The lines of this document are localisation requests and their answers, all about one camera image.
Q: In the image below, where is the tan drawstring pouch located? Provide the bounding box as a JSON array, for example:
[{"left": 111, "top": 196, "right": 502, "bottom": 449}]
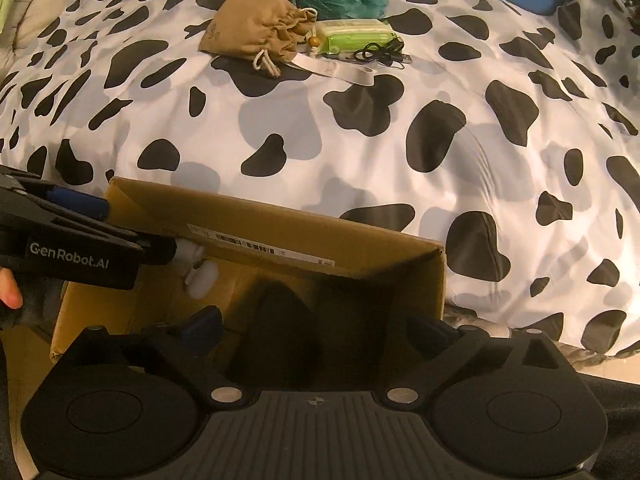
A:
[{"left": 198, "top": 0, "right": 319, "bottom": 78}]

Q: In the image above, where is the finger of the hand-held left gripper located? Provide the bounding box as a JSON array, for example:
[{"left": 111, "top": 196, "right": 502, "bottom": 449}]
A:
[
  {"left": 0, "top": 200, "right": 180, "bottom": 267},
  {"left": 0, "top": 164, "right": 110, "bottom": 221}
]

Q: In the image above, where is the cow print blanket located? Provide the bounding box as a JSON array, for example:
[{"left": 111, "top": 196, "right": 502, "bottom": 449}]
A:
[{"left": 0, "top": 0, "right": 640, "bottom": 361}]

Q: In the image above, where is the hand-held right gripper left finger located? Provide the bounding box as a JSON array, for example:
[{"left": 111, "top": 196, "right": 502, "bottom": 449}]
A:
[{"left": 75, "top": 307, "right": 245, "bottom": 405}]

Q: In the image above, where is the white strap with wooden bead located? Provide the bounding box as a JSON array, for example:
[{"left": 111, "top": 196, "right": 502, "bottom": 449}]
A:
[{"left": 291, "top": 34, "right": 376, "bottom": 89}]

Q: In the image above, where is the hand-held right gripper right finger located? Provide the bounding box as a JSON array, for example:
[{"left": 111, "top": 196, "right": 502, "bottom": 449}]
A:
[{"left": 386, "top": 317, "right": 571, "bottom": 405}]

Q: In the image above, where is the black cable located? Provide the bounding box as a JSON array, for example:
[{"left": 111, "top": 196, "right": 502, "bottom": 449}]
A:
[{"left": 345, "top": 39, "right": 415, "bottom": 70}]

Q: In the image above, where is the green wet wipes pack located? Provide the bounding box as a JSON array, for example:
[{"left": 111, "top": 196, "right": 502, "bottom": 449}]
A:
[{"left": 314, "top": 18, "right": 401, "bottom": 57}]

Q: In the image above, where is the light green pillow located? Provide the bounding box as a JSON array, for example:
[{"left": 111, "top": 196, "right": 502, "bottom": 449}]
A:
[{"left": 0, "top": 0, "right": 32, "bottom": 28}]

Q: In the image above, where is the beige quilted pillow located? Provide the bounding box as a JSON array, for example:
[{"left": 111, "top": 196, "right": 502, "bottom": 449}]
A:
[{"left": 7, "top": 0, "right": 82, "bottom": 56}]

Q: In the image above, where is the person's left hand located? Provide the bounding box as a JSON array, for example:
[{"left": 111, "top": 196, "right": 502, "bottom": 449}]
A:
[{"left": 0, "top": 268, "right": 24, "bottom": 310}]

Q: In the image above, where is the white fluffy soft item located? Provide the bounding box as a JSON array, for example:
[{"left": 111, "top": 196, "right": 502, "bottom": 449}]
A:
[{"left": 172, "top": 239, "right": 219, "bottom": 301}]

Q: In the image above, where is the brown cardboard box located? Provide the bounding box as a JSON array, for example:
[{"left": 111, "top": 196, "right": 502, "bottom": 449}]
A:
[{"left": 49, "top": 176, "right": 447, "bottom": 367}]

